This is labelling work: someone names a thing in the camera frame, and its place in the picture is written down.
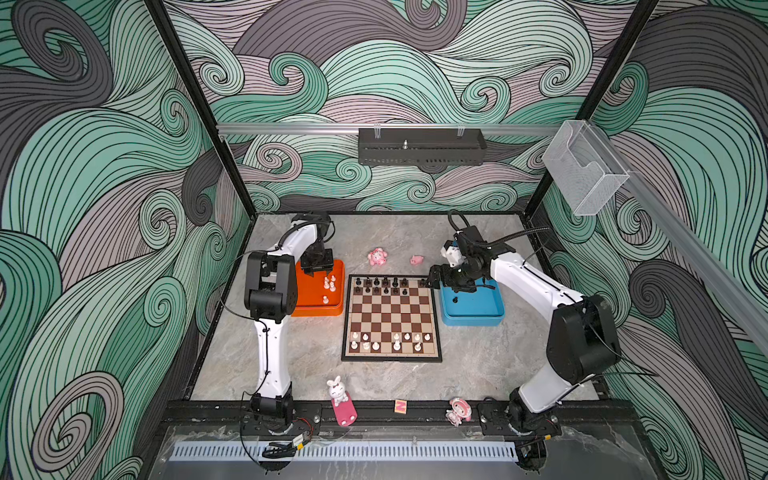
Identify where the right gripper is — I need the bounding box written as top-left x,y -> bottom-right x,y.
424,259 -> 485,291

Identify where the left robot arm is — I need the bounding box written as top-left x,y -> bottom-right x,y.
243,212 -> 333,425

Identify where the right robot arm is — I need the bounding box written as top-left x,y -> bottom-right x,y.
429,210 -> 622,429

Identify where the chess board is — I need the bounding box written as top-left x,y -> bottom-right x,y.
341,274 -> 443,363

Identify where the blue plastic tray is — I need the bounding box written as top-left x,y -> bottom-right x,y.
439,279 -> 506,327

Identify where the orange plastic tray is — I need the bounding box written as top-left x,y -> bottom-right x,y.
292,259 -> 346,317

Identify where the pink kitty toy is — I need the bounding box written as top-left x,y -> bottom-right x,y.
367,247 -> 388,266

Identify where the pink haired doll figure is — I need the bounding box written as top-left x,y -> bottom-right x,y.
445,397 -> 472,427

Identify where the white rabbit figure pink base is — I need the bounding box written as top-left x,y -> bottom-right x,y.
327,376 -> 358,427

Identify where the wooden letter block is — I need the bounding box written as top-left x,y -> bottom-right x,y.
394,400 -> 408,415

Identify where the black wall shelf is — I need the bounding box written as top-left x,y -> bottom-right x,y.
357,127 -> 488,173

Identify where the clear acrylic wall box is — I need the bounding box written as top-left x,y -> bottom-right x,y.
542,120 -> 629,217

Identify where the white slotted cable duct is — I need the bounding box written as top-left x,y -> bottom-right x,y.
169,440 -> 518,463

